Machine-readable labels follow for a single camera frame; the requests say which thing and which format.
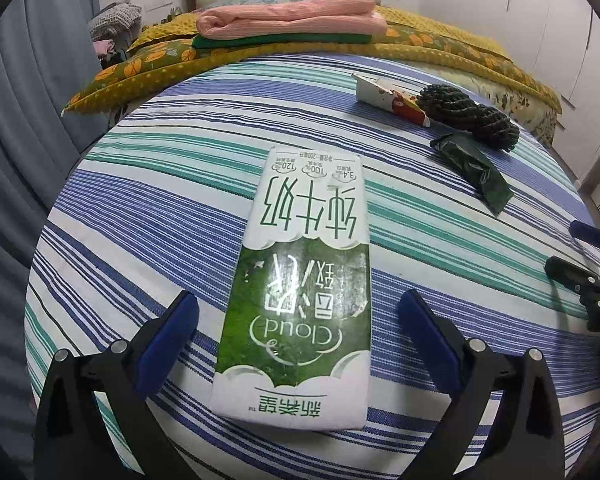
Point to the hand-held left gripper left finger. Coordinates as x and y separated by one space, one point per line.
172 341

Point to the striped tablecloth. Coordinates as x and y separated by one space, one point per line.
130 200

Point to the dark green wrapper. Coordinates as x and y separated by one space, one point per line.
475 170

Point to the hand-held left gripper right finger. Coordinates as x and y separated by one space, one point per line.
430 346

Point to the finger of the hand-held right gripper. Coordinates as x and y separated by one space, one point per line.
587 232
570 271

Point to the pile of clothes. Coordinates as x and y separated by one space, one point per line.
112 22

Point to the white wardrobe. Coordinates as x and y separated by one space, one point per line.
530 15

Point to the green and white milk carton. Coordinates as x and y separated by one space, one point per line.
300 285

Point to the pink folded blanket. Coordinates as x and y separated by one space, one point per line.
280 15

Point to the blue-grey curtain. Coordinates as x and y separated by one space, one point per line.
30 85

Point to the yellow quilted blanket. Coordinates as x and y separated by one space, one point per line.
145 62

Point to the small white flattened carton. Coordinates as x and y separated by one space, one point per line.
380 95

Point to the green folded cloth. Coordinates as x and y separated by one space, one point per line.
260 41

